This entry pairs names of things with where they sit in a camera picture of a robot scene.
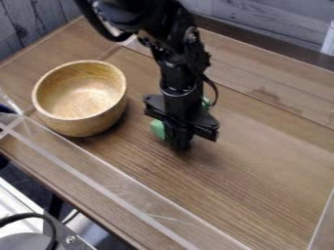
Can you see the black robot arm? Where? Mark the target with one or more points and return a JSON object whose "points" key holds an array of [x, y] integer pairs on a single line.
{"points": [[164, 26]]}

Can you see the clear acrylic front barrier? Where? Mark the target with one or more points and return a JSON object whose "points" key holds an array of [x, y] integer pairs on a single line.
{"points": [[124, 205]]}

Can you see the brown wooden bowl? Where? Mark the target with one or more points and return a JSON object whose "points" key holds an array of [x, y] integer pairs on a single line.
{"points": [[81, 97]]}

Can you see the grey metal mount plate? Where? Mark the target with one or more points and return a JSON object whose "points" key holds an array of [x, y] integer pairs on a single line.
{"points": [[23, 238]]}

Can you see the green rectangular block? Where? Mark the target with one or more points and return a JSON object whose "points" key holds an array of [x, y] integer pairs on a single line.
{"points": [[157, 124]]}

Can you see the white post at right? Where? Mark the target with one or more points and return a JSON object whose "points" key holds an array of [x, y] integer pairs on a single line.
{"points": [[328, 45]]}

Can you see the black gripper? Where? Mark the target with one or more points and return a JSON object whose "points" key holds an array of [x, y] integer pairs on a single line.
{"points": [[185, 117]]}

